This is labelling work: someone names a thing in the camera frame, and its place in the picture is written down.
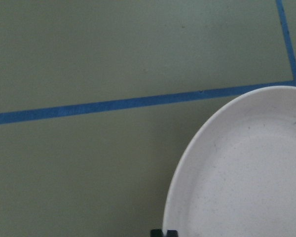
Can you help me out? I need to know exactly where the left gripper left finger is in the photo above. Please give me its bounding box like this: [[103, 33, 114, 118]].
[[150, 229, 163, 237]]

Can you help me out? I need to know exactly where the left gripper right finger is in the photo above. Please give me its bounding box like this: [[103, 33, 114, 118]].
[[166, 230, 178, 237]]

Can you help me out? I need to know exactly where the pink plate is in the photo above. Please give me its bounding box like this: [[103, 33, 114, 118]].
[[162, 86, 296, 237]]

